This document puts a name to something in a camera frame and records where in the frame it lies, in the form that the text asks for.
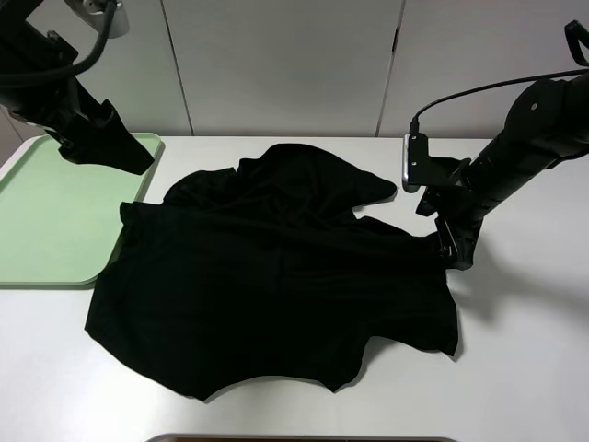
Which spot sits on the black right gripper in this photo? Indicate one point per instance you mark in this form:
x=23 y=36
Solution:
x=458 y=222

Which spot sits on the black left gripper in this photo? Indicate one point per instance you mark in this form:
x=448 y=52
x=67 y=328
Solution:
x=95 y=135

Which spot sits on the black short sleeve shirt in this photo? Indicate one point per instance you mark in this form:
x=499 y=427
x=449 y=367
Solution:
x=265 y=271

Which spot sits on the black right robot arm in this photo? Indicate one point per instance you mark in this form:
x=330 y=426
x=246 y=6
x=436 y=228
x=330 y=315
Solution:
x=546 y=125

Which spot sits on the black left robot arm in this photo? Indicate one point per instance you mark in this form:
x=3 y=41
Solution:
x=40 y=86

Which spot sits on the light green plastic tray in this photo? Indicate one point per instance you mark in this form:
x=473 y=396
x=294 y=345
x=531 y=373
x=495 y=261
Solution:
x=60 y=222

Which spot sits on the black door hinge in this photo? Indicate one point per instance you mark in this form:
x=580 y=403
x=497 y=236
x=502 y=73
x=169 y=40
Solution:
x=395 y=40

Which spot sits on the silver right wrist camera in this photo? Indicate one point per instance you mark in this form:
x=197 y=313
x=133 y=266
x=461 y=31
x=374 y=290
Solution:
x=419 y=169

